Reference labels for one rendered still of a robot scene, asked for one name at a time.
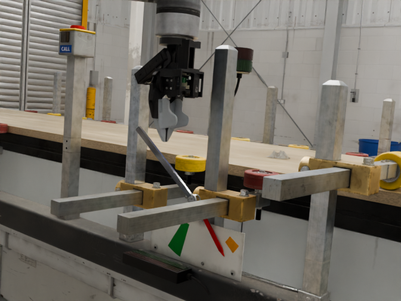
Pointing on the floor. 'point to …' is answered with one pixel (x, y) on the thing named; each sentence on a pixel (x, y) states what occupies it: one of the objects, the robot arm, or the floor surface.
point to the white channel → (138, 7)
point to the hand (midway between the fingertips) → (162, 135)
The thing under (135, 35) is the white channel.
